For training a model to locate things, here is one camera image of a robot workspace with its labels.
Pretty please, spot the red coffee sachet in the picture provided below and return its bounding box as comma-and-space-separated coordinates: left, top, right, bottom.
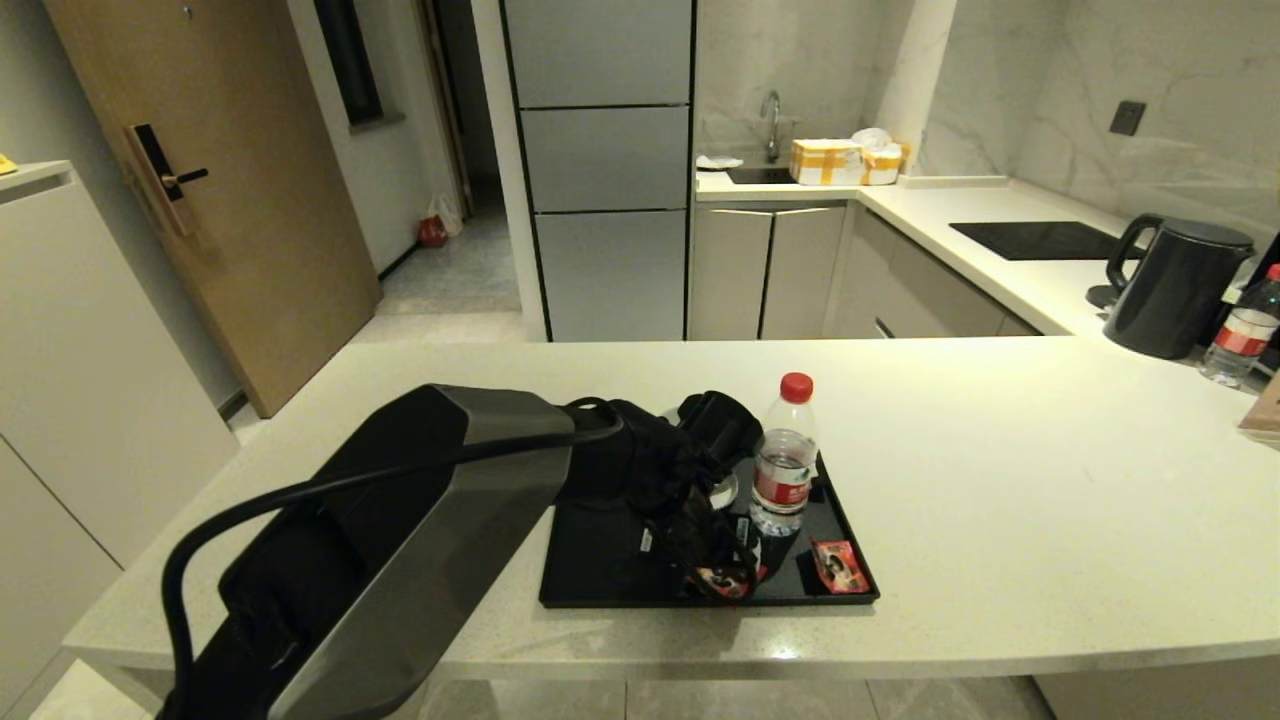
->
810, 539, 872, 596
693, 563, 758, 604

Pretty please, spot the clear water bottle red cap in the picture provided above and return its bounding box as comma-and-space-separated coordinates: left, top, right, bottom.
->
1199, 264, 1280, 389
748, 372, 821, 539

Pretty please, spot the black rectangular serving tray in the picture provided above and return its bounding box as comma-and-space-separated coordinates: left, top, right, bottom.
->
539, 440, 882, 610

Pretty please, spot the black electric kettle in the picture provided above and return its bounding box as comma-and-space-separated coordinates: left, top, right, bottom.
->
1103, 214, 1255, 361

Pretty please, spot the grey cabinet door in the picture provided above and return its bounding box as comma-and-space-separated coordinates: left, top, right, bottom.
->
690, 205, 773, 341
762, 205, 847, 341

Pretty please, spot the grey drawer cabinet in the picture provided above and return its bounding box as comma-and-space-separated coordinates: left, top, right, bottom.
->
830, 208, 1041, 339

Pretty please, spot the grey tall refrigerator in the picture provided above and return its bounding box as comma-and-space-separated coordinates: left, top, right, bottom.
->
500, 0, 698, 343

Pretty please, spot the large yellow white box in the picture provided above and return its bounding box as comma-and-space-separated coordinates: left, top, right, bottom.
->
790, 138, 866, 187

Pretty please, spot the small yellow white box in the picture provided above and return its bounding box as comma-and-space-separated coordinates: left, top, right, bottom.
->
861, 144, 908, 186

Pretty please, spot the black induction cooktop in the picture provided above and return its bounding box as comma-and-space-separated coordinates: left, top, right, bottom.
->
949, 221, 1147, 263

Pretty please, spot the brown wooden door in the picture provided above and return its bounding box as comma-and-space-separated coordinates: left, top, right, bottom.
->
45, 0, 384, 418

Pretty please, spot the dark narrow window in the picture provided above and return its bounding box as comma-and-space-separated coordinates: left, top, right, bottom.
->
315, 0, 385, 126

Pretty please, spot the white tall cabinet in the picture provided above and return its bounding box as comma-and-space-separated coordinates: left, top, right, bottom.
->
0, 158, 241, 691

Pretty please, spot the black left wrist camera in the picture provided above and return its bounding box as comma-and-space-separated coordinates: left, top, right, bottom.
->
675, 390, 764, 471

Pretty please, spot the black door lock handle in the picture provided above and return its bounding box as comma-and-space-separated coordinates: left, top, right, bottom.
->
124, 122, 211, 237

